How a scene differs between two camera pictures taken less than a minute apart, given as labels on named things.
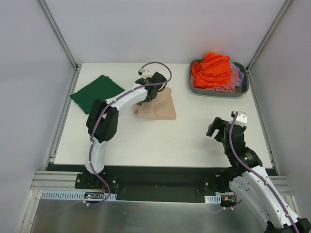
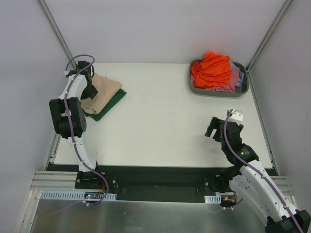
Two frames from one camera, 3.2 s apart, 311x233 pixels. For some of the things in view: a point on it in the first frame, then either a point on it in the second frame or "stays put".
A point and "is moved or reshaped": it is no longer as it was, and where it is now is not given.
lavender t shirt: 241,74 stays put
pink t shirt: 229,87 stays put
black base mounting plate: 146,182 stays put
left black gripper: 150,94 -> 89,90
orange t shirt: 214,70 stays put
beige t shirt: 162,108 -> 106,88
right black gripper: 217,127 stays put
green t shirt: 103,87 is moved or reshaped
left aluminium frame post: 53,25 stays put
